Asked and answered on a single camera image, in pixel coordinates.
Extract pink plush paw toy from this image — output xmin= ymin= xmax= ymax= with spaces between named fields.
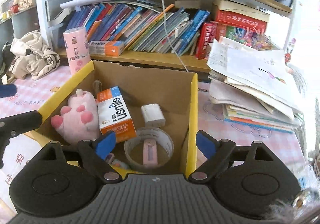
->
xmin=50 ymin=88 xmax=100 ymax=145

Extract white orange usmile box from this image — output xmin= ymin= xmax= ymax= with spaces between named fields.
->
xmin=97 ymin=86 xmax=137 ymax=143

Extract clear packing tape roll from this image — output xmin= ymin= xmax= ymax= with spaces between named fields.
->
xmin=124 ymin=127 xmax=174 ymax=172

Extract white charger plug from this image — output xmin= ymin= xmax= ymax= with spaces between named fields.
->
xmin=141 ymin=104 xmax=166 ymax=128

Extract pearl bead hair accessory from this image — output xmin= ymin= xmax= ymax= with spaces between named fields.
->
xmin=92 ymin=80 xmax=103 ymax=98

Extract beige canvas bag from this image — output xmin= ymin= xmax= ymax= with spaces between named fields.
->
xmin=7 ymin=31 xmax=61 ymax=80

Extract yellow cardboard box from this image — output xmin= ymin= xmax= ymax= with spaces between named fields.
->
xmin=24 ymin=60 xmax=199 ymax=180

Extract stack of papers and books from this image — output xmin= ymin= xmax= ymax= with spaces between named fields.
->
xmin=207 ymin=37 xmax=304 ymax=132

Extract pink cylindrical tissue tube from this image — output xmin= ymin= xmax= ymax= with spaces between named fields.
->
xmin=63 ymin=27 xmax=91 ymax=75

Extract usmile box on shelf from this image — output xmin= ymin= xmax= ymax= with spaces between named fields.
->
xmin=88 ymin=41 xmax=124 ymax=56

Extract red thick dictionaries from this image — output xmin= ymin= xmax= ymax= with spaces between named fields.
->
xmin=195 ymin=0 xmax=271 ymax=60

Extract row of colourful books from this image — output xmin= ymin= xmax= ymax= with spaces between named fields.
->
xmin=66 ymin=0 xmax=210 ymax=56

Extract white charging cable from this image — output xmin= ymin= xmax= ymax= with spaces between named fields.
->
xmin=130 ymin=0 xmax=190 ymax=73

